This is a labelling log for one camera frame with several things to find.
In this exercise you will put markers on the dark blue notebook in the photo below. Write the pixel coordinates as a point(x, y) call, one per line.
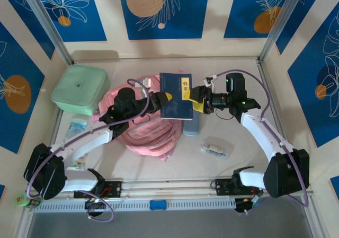
point(176, 108)

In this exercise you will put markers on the light blue pencil case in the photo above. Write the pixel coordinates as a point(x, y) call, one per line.
point(191, 128)

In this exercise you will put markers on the pink student backpack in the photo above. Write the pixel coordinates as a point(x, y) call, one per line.
point(148, 140)

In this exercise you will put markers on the clear plastic stationery bag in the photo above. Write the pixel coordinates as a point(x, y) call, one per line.
point(215, 149)

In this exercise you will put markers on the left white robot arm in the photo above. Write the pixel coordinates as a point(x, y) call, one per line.
point(84, 142)

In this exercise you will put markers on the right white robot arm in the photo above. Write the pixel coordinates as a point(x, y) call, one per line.
point(262, 134)

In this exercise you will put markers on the blue white tissue packet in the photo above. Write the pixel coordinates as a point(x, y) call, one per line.
point(76, 126)

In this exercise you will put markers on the mint green zip case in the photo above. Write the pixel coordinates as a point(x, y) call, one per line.
point(79, 88)

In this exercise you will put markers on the green masking tape roll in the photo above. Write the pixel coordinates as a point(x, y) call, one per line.
point(21, 198)

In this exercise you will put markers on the aluminium side rail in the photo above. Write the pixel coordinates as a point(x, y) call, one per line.
point(54, 132)
point(272, 102)

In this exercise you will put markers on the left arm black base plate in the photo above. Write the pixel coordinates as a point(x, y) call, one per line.
point(115, 189)

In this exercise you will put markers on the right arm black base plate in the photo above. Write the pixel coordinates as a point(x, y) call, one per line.
point(221, 186)

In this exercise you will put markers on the aluminium frame post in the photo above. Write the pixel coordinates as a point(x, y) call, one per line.
point(47, 23)
point(280, 20)

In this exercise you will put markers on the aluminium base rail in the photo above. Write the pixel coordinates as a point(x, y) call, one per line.
point(169, 186)

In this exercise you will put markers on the blue clip on duct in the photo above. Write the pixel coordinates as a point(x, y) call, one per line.
point(158, 205)

